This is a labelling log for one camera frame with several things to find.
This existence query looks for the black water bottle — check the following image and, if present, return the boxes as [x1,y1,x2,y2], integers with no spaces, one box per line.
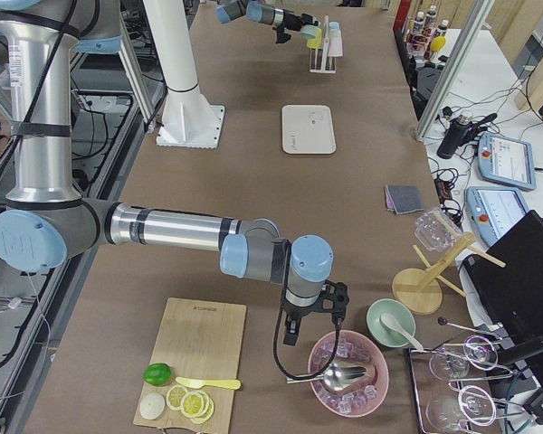
[436,118,472,159]

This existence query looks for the steel ice scoop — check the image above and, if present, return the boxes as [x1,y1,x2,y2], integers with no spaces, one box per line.
[286,361,376,393]

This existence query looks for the yellow cup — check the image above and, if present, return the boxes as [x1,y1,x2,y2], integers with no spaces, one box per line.
[307,28,323,50]

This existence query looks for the green cup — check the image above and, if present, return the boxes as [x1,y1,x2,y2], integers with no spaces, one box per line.
[300,24,319,39]

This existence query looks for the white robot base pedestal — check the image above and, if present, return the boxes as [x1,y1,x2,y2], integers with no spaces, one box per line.
[144,0,225,149]

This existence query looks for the aluminium frame post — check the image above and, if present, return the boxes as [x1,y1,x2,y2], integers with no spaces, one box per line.
[414,0,494,142]

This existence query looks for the white cup rack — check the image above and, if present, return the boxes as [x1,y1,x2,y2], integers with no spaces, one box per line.
[308,15,342,74]

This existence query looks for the bamboo cutting board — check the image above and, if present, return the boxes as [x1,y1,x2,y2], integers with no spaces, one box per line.
[133,297,246,433]

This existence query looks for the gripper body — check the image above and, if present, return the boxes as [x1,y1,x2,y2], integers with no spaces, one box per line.
[273,12,319,43]
[281,280,348,326]

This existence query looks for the lemon slices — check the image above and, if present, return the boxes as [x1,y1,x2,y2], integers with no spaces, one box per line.
[166,384,214,424]

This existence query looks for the green lime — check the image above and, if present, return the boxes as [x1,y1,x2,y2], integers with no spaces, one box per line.
[143,363,172,387]

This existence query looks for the grey folded cloth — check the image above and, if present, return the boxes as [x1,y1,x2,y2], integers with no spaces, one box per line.
[384,184,424,215]

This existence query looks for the white ceramic spoon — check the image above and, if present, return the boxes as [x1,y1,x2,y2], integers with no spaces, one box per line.
[380,312,424,352]

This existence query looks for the yellow lemon toy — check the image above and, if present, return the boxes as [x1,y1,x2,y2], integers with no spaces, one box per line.
[430,36,446,52]

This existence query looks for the white serving tray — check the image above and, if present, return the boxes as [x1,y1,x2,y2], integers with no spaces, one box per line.
[281,105,336,155]

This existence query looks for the wooden cup tree stand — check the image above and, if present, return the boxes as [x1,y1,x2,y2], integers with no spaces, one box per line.
[392,232,506,316]

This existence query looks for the clear glass mug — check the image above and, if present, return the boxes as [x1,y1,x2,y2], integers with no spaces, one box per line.
[414,206,462,252]

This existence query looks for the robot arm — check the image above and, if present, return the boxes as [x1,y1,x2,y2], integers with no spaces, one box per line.
[215,1,321,44]
[0,1,348,345]

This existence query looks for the mint green bowl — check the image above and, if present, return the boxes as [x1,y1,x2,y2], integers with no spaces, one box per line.
[366,298,416,349]

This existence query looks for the black monitor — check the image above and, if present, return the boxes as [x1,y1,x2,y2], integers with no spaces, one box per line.
[464,210,543,342]

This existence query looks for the pink ice bowl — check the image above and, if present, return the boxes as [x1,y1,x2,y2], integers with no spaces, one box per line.
[308,330,389,418]

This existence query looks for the yellow plastic knife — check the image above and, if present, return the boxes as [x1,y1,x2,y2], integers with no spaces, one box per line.
[175,376,242,391]

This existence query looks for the lower teach pendant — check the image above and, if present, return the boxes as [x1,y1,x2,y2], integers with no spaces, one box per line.
[465,186,529,247]

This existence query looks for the upper teach pendant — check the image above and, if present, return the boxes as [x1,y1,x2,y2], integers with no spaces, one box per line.
[477,132,537,191]

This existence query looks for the teach pendant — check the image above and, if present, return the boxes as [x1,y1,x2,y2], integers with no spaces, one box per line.
[477,132,537,191]
[465,186,529,247]

